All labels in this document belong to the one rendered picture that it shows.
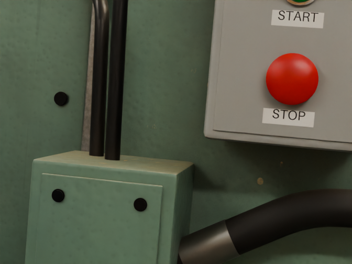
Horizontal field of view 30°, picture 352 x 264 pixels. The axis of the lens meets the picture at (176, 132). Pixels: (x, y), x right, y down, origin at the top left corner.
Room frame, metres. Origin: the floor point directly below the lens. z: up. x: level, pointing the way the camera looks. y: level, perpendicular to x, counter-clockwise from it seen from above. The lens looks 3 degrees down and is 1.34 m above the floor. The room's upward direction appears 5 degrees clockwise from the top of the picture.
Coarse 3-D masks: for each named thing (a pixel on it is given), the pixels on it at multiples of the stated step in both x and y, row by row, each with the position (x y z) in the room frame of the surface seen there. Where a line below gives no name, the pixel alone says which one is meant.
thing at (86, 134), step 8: (88, 64) 0.51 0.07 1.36; (88, 72) 0.51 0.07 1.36; (88, 80) 0.51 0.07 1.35; (88, 88) 0.51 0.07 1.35; (88, 96) 0.51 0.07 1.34; (88, 104) 0.51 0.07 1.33; (88, 112) 0.51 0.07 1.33; (88, 120) 0.51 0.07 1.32; (88, 128) 0.51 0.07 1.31; (88, 136) 0.51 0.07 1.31; (88, 144) 0.51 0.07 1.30
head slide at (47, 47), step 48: (0, 0) 0.52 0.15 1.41; (48, 0) 0.52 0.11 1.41; (0, 48) 0.52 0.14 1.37; (48, 48) 0.52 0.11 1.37; (0, 96) 0.52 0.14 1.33; (48, 96) 0.52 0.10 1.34; (0, 144) 0.52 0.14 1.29; (48, 144) 0.52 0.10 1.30; (0, 192) 0.52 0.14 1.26; (0, 240) 0.52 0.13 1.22
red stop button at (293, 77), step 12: (276, 60) 0.38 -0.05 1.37; (288, 60) 0.38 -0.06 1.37; (300, 60) 0.38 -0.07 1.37; (276, 72) 0.38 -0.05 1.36; (288, 72) 0.38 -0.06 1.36; (300, 72) 0.38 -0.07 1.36; (312, 72) 0.38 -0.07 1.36; (276, 84) 0.38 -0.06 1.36; (288, 84) 0.38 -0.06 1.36; (300, 84) 0.38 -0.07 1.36; (312, 84) 0.38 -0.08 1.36; (276, 96) 0.38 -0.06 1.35; (288, 96) 0.38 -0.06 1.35; (300, 96) 0.38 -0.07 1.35
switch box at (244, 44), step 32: (224, 0) 0.40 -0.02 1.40; (256, 0) 0.39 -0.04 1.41; (320, 0) 0.39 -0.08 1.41; (224, 32) 0.39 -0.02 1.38; (256, 32) 0.39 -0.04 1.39; (288, 32) 0.39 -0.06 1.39; (320, 32) 0.39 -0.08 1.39; (224, 64) 0.39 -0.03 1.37; (256, 64) 0.39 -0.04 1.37; (320, 64) 0.39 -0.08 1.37; (224, 96) 0.39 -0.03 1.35; (256, 96) 0.39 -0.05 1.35; (320, 96) 0.39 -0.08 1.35; (224, 128) 0.39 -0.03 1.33; (256, 128) 0.39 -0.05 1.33; (288, 128) 0.39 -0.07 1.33; (320, 128) 0.39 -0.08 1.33
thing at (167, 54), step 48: (144, 0) 0.47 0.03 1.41; (192, 0) 0.46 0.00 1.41; (144, 48) 0.47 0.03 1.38; (192, 48) 0.46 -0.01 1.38; (144, 96) 0.46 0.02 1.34; (192, 96) 0.46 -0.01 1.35; (144, 144) 0.46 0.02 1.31; (192, 144) 0.46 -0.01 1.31; (240, 144) 0.45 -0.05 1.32; (240, 192) 0.45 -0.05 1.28; (288, 192) 0.45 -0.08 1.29; (288, 240) 0.45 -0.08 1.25; (336, 240) 0.44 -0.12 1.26
